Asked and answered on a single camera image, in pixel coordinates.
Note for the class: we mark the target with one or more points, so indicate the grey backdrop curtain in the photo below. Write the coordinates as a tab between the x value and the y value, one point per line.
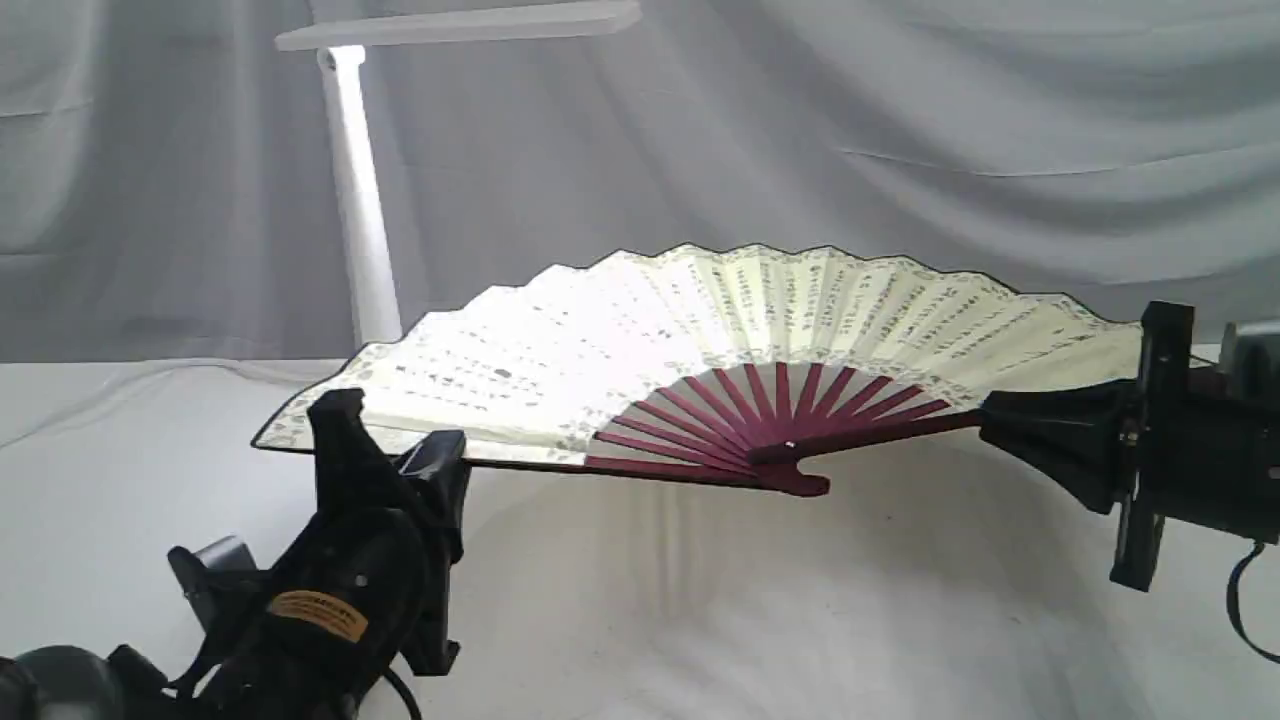
168	188

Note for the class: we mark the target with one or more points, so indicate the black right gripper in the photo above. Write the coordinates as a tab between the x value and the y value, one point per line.
1169	445

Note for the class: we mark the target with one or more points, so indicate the white desk lamp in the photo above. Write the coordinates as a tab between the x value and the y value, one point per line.
339	49

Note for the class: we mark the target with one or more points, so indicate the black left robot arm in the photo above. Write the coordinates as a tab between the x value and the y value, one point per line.
67	682

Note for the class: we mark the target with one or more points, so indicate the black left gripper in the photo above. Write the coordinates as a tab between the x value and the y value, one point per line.
367	581

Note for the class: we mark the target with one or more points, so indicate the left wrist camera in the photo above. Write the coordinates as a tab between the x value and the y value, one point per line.
216	579

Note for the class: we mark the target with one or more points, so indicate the paper folding fan dark ribs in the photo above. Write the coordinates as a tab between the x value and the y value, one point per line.
707	367

